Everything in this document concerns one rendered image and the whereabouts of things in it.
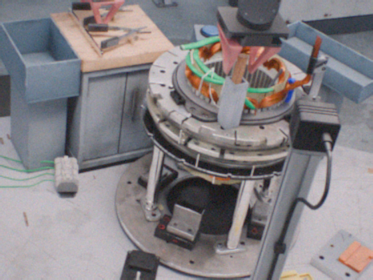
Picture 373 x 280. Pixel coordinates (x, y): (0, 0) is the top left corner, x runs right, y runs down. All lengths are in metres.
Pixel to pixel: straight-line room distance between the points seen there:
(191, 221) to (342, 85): 0.42
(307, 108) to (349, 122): 2.59
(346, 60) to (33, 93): 0.68
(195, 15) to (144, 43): 2.45
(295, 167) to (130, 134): 0.82
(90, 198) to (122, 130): 0.16
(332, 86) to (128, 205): 0.49
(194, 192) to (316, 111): 0.83
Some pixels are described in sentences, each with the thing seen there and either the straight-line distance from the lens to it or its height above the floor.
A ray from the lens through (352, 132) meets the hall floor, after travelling 3.28.
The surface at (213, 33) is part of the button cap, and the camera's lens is 1.59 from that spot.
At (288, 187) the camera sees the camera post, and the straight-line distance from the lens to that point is 0.80.
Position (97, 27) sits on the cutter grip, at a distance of 1.45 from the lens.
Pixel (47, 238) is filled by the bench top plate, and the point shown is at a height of 0.78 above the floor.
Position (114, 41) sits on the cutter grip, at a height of 1.09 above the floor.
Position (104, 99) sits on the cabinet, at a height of 0.96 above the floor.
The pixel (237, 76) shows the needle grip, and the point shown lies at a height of 1.20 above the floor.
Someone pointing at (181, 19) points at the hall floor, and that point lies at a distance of 3.85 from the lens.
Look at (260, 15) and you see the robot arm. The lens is 1.00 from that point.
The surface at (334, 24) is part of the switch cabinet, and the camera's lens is 3.99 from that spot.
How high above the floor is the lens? 1.80
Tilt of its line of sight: 38 degrees down
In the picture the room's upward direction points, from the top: 11 degrees clockwise
